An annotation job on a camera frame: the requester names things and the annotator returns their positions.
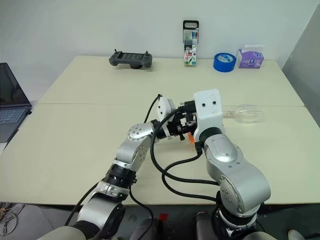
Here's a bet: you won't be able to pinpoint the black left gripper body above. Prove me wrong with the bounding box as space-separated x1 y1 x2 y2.
167 113 199 142

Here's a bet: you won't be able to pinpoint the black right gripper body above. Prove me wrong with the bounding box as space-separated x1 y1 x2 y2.
177 99 198 121

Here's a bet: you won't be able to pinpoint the clear wine glass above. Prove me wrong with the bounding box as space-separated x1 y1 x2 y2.
221 103 265 124

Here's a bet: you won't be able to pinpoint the blue tape roll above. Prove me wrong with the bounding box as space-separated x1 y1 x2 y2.
212 52 238 74

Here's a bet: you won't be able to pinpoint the marker pen pack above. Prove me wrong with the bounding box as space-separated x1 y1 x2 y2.
182 20 200 68

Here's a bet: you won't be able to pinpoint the grey handheld remote controller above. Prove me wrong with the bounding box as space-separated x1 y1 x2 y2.
108 48 154 70

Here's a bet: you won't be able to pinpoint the purple tissue box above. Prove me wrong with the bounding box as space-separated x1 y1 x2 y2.
236 44 266 70

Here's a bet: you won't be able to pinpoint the beige rounded shape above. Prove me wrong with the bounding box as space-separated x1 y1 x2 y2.
246 229 286 240
36 223 86 240

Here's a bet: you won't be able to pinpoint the white shoe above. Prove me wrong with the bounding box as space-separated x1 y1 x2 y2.
287 229 305 240

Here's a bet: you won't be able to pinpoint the dark laptop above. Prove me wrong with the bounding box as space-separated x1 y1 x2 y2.
0 62 33 144

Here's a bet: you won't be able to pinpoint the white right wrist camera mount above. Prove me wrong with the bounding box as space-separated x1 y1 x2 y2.
193 87 225 141

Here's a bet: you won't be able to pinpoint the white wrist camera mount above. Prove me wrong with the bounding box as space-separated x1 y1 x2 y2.
193 87 225 141
155 96 176 140

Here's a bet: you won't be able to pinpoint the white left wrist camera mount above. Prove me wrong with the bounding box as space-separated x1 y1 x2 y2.
155 96 176 140

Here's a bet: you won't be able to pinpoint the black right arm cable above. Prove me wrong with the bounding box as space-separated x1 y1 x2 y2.
149 108 220 186
161 141 219 202

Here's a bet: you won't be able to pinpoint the thin floor cables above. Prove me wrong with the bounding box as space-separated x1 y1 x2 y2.
0 201 26 237

